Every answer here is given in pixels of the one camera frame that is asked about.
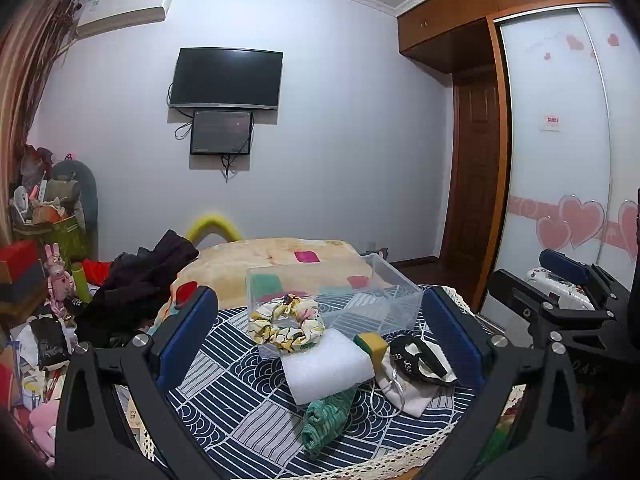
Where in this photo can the striped brown curtain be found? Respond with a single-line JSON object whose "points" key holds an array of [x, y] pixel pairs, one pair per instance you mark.
{"points": [[27, 85]]}

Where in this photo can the small black wall monitor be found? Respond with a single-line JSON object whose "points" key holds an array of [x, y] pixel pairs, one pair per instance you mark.
{"points": [[221, 131]]}

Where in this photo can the pile of black clothes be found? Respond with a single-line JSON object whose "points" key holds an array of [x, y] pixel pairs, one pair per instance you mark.
{"points": [[135, 285]]}

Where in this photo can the black wall television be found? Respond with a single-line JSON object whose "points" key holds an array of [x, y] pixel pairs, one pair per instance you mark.
{"points": [[227, 77]]}

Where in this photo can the clear plastic storage box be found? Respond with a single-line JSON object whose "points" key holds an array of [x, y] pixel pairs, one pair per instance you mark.
{"points": [[370, 305]]}

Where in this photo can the black shopping bag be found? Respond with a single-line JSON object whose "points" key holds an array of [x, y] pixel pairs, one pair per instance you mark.
{"points": [[50, 342]]}

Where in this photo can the white air conditioner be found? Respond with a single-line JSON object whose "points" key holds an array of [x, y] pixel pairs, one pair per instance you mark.
{"points": [[122, 10]]}

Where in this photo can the beige bed blanket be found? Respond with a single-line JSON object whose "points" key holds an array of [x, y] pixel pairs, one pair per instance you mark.
{"points": [[260, 257]]}

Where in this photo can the small white fan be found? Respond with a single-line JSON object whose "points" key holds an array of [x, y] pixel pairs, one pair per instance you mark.
{"points": [[21, 205]]}

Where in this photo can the green cardboard box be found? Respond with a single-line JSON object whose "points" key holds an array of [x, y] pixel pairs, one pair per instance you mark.
{"points": [[55, 240]]}

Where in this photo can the white heart-print wardrobe doors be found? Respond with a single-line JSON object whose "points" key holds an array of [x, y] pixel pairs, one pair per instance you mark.
{"points": [[550, 185]]}

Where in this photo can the red cloth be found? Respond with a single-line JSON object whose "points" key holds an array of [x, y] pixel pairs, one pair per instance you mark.
{"points": [[97, 270]]}

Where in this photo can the small white door sign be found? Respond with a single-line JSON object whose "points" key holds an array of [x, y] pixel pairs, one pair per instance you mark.
{"points": [[551, 122]]}

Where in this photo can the green knitted cloth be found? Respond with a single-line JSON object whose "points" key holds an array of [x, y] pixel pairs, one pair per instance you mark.
{"points": [[327, 417]]}

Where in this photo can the black white scrunchie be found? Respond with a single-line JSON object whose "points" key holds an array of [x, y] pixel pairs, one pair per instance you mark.
{"points": [[415, 355]]}

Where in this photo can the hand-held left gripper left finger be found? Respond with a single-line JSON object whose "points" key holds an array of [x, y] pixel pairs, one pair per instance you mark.
{"points": [[187, 335]]}

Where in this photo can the pink bunny toy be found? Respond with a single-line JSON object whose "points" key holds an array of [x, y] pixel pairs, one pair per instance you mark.
{"points": [[59, 277]]}

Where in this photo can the yellow and green sponge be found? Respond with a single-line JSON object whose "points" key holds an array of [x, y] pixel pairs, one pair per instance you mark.
{"points": [[372, 350]]}

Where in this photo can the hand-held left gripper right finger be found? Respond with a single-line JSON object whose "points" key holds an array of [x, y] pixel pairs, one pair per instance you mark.
{"points": [[455, 335]]}

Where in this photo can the wooden overhead cabinet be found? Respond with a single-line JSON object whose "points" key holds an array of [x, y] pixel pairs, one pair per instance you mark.
{"points": [[440, 30]]}

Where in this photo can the white foam sheet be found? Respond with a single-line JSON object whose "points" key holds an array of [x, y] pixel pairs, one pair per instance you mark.
{"points": [[325, 365]]}

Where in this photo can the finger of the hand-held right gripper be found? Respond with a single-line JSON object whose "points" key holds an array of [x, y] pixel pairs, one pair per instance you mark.
{"points": [[520, 300], [565, 264]]}

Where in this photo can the yellow foam tube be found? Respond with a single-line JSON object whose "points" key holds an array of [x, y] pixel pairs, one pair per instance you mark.
{"points": [[210, 222]]}

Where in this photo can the yellow-green roll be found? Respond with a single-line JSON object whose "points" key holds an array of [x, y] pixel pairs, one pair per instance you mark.
{"points": [[80, 282]]}

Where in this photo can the red box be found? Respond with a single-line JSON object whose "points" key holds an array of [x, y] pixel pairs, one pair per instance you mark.
{"points": [[17, 255]]}

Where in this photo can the white printed case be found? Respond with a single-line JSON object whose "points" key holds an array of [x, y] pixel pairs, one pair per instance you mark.
{"points": [[555, 285]]}

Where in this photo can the brown wooden door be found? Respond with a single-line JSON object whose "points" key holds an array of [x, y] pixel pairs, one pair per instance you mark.
{"points": [[475, 170]]}

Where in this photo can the floral yellow scrunchie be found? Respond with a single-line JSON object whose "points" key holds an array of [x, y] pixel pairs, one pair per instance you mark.
{"points": [[285, 322]]}

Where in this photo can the navy patterned tablecloth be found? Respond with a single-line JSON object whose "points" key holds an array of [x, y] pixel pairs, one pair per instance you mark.
{"points": [[240, 410]]}

